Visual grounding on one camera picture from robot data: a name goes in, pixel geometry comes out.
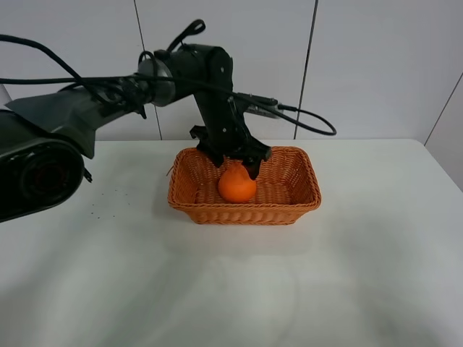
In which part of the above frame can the black cable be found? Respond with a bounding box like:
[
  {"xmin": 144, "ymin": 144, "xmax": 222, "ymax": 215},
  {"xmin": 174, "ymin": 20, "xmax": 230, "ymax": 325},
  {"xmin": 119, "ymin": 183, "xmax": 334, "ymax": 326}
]
[{"xmin": 0, "ymin": 20, "xmax": 338, "ymax": 137}]

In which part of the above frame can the orange fruit with stem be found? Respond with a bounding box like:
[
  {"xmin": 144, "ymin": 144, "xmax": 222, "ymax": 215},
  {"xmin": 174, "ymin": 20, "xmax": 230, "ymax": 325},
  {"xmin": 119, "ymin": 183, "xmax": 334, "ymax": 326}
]
[{"xmin": 218, "ymin": 163, "xmax": 257, "ymax": 203}]

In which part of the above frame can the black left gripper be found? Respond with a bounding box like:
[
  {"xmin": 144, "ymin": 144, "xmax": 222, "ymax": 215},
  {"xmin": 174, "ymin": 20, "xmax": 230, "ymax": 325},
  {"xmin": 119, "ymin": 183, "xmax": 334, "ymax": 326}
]
[{"xmin": 190, "ymin": 91, "xmax": 271, "ymax": 180}]

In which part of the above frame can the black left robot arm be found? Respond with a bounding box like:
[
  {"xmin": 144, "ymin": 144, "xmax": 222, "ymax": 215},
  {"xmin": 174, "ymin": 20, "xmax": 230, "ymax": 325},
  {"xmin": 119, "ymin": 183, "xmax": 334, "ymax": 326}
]
[{"xmin": 1, "ymin": 44, "xmax": 271, "ymax": 221}]

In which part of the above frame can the orange wicker basket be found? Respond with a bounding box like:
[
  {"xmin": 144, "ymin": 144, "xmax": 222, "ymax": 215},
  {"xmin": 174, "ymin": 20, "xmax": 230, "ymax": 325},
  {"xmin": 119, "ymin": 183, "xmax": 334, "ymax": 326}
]
[{"xmin": 167, "ymin": 146, "xmax": 322, "ymax": 226}]

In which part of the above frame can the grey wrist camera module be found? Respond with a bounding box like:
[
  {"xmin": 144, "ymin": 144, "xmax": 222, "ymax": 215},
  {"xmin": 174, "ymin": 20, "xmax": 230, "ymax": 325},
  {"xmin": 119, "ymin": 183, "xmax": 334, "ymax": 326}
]
[{"xmin": 236, "ymin": 93, "xmax": 297, "ymax": 119}]

